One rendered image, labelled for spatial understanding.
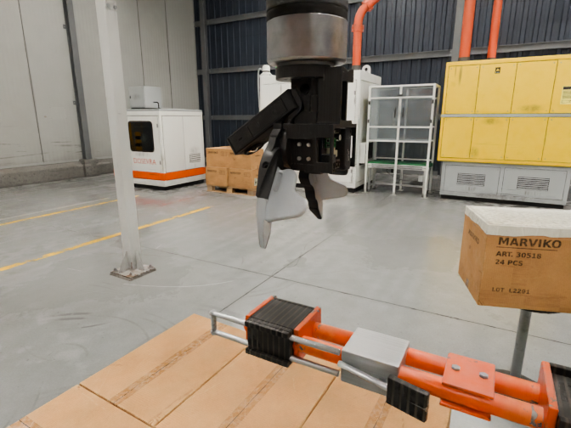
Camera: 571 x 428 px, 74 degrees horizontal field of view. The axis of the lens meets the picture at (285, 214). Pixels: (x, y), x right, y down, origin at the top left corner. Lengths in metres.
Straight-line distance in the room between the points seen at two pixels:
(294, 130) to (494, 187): 7.44
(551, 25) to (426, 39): 2.63
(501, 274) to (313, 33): 1.74
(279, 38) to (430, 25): 10.88
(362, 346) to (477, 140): 7.26
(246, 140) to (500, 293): 1.74
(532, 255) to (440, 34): 9.50
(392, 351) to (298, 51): 0.36
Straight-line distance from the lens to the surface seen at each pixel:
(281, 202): 0.42
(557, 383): 0.52
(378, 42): 11.54
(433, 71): 11.10
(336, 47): 0.43
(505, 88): 7.68
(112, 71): 3.80
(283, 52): 0.43
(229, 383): 1.53
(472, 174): 7.78
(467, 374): 0.49
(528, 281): 2.08
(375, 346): 0.50
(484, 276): 2.01
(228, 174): 7.79
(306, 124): 0.42
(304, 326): 0.52
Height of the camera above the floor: 1.48
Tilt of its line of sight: 14 degrees down
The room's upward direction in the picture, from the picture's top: straight up
